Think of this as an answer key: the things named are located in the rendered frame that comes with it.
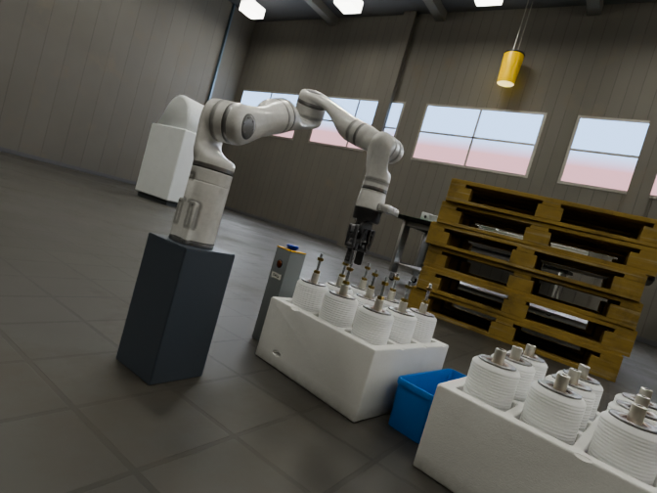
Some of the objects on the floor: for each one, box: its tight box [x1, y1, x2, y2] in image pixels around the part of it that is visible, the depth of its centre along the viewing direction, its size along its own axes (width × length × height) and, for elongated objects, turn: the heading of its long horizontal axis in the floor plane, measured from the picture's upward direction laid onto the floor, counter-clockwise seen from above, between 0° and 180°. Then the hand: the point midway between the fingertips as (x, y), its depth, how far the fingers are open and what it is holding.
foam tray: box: [414, 377, 657, 493], centre depth 89 cm, size 39×39×18 cm
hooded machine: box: [135, 95, 204, 207], centre depth 687 cm, size 83×74×170 cm
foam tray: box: [255, 296, 449, 423], centre depth 126 cm, size 39×39×18 cm
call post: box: [252, 247, 306, 341], centre depth 139 cm, size 7×7×31 cm
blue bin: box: [388, 369, 467, 444], centre depth 111 cm, size 30×11×12 cm, turn 59°
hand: (354, 259), depth 115 cm, fingers open, 6 cm apart
